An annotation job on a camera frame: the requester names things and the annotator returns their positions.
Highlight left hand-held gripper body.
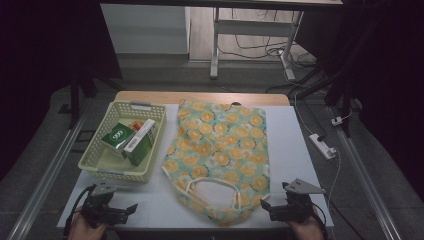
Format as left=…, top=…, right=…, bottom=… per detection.
left=81, top=182, right=130, bottom=229

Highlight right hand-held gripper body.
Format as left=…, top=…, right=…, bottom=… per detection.
left=269, top=178, right=326, bottom=224

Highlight pale yellow plastic basket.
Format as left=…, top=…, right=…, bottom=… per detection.
left=77, top=100, right=168, bottom=184

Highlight long green white medicine box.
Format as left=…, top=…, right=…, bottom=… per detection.
left=122, top=118, right=157, bottom=167

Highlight small green medicine box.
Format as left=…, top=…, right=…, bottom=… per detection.
left=100, top=122, right=136, bottom=154

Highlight orange print fabric bag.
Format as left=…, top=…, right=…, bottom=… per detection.
left=161, top=98, right=271, bottom=228

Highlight round red white packet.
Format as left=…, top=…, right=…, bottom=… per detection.
left=128, top=120, right=145, bottom=132

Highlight person's left hand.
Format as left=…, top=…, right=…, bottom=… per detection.
left=68, top=208, right=108, bottom=240

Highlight person's right hand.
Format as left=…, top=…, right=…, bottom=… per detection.
left=288, top=206, right=326, bottom=240

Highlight white table mat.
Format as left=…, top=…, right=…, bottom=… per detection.
left=57, top=103, right=334, bottom=230

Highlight white power strip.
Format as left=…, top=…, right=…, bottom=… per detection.
left=308, top=133, right=338, bottom=161

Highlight black stand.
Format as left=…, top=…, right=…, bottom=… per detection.
left=67, top=64, right=125, bottom=130
left=289, top=63, right=355, bottom=138

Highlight grey cabinet panel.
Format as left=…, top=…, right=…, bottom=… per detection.
left=100, top=3, right=192, bottom=55

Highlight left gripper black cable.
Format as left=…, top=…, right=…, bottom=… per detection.
left=62, top=184, right=98, bottom=238

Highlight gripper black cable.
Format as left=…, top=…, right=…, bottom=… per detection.
left=312, top=202, right=330, bottom=240
left=62, top=184, right=98, bottom=238

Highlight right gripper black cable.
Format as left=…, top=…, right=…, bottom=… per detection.
left=312, top=202, right=330, bottom=240

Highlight white power cable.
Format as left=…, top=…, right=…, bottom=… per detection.
left=326, top=148, right=343, bottom=209

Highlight aluminium rail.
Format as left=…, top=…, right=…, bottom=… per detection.
left=6, top=99, right=92, bottom=240
left=327, top=106, right=403, bottom=240

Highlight black floor cables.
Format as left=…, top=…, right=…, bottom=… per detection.
left=218, top=9, right=318, bottom=69

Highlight white desk frame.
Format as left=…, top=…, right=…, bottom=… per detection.
left=209, top=6, right=305, bottom=81

